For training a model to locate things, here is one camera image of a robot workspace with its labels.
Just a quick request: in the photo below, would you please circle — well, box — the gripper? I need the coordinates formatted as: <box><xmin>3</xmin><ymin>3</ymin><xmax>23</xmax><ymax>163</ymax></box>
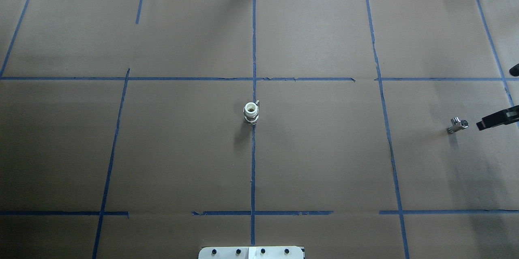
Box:
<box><xmin>476</xmin><ymin>105</ymin><xmax>519</xmax><ymax>131</ymax></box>

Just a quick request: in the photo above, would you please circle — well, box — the chrome tee pipe fitting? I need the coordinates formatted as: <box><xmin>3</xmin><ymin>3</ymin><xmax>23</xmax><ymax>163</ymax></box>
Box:
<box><xmin>446</xmin><ymin>117</ymin><xmax>469</xmax><ymax>135</ymax></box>

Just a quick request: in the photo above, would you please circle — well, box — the white PPR valve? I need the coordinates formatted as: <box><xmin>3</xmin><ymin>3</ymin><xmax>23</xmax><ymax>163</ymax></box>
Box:
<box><xmin>243</xmin><ymin>100</ymin><xmax>260</xmax><ymax>126</ymax></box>

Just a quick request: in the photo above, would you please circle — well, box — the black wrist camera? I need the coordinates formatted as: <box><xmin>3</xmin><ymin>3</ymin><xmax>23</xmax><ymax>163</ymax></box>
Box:
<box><xmin>508</xmin><ymin>63</ymin><xmax>519</xmax><ymax>77</ymax></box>

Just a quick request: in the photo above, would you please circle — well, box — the white mounting post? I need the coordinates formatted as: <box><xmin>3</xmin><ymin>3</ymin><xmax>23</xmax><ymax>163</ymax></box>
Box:
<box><xmin>198</xmin><ymin>246</ymin><xmax>305</xmax><ymax>259</ymax></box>

